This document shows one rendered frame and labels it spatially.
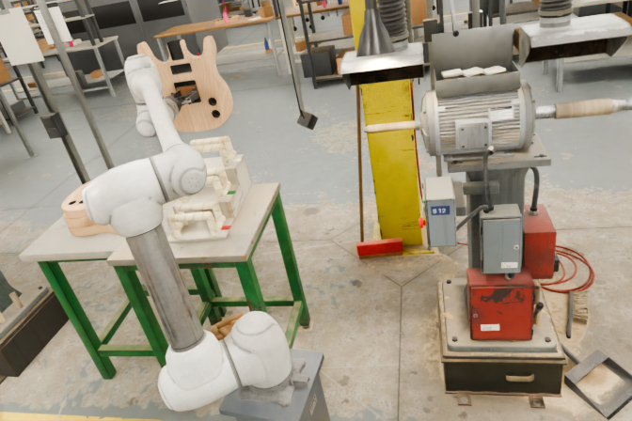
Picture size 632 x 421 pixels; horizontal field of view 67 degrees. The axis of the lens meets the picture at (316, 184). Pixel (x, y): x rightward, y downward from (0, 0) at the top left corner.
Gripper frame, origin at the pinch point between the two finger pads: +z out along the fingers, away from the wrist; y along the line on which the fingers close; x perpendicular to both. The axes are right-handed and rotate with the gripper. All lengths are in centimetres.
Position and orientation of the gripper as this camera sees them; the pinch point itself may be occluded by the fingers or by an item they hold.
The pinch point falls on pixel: (187, 92)
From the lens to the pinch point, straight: 217.7
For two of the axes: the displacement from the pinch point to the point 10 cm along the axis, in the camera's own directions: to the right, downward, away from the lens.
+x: -1.7, -8.7, -4.5
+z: 1.3, -4.8, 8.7
